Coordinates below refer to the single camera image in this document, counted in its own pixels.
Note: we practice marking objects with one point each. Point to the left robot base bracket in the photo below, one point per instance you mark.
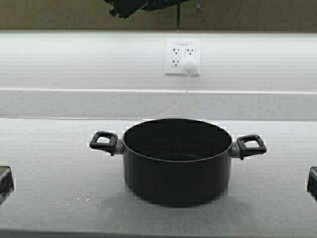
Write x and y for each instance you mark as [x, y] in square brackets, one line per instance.
[6, 183]

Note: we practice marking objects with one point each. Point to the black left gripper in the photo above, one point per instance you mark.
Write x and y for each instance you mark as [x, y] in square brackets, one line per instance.
[126, 8]

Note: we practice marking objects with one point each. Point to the white wall outlet plate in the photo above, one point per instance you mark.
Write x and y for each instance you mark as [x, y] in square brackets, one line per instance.
[179, 50]

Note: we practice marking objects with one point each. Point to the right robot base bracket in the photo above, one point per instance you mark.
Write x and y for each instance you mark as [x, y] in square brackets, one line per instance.
[312, 182]

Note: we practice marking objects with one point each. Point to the white plug adapter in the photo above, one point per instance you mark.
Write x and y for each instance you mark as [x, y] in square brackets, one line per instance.
[189, 65]

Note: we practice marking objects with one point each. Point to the black two-handled cooking pot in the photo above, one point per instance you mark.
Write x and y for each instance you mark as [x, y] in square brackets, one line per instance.
[177, 162]

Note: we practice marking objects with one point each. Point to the cabinet door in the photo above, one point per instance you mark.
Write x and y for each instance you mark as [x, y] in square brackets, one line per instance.
[249, 15]
[79, 15]

